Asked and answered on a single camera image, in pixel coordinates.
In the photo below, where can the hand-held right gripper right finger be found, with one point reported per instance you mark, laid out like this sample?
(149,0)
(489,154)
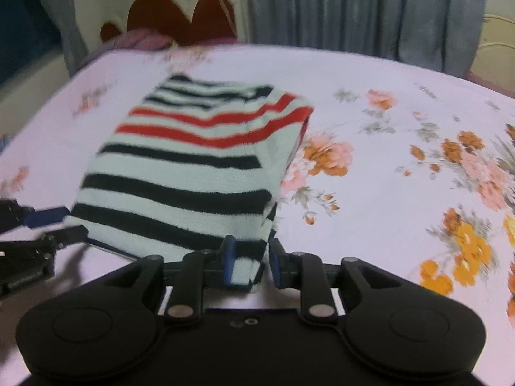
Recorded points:
(275,266)

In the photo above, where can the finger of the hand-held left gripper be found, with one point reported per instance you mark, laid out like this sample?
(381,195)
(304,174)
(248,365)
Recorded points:
(44,216)
(66,236)

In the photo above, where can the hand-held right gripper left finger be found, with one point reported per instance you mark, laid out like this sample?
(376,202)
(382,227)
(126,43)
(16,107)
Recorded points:
(229,263)

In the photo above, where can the striped knit sweater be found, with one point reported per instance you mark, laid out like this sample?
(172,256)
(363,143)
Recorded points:
(181,177)

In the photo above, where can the floral bedsheet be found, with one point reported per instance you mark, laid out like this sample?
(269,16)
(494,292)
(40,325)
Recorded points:
(382,193)

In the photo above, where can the dark window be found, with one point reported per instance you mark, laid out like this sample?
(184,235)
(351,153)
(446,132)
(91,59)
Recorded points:
(28,36)

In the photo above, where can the grey curtain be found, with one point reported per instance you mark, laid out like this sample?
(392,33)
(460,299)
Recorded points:
(60,20)
(362,12)

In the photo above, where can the white headboard with brown panels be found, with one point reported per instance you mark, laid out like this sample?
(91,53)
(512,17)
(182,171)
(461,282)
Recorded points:
(169,12)

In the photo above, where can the pale yellow furniture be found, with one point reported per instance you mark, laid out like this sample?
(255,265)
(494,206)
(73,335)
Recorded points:
(497,52)

